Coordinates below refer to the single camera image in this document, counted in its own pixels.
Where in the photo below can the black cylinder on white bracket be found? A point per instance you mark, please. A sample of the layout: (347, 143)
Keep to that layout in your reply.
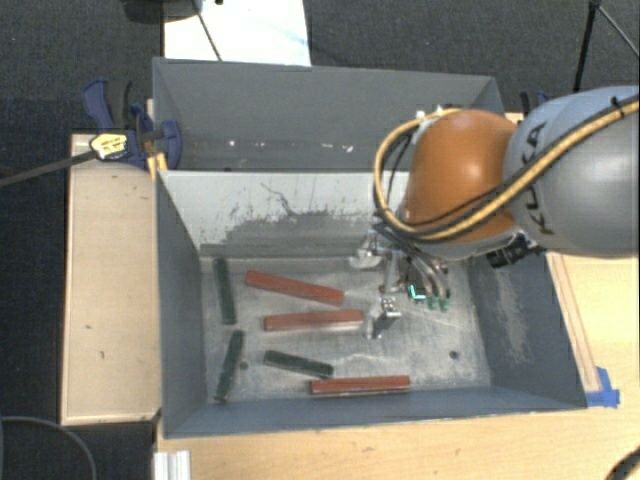
(510, 255)

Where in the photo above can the red-brown flat block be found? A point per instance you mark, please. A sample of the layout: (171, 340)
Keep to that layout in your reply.
(360, 384)
(315, 320)
(295, 288)

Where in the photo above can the pale wood board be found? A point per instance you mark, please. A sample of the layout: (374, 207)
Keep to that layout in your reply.
(110, 288)

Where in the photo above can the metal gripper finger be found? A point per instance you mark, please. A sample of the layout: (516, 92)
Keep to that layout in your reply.
(390, 308)
(373, 321)

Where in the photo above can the grey metal bin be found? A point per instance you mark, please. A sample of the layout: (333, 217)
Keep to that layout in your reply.
(300, 118)

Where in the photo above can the dark green flat block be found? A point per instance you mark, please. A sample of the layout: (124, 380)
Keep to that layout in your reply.
(299, 364)
(230, 365)
(224, 290)

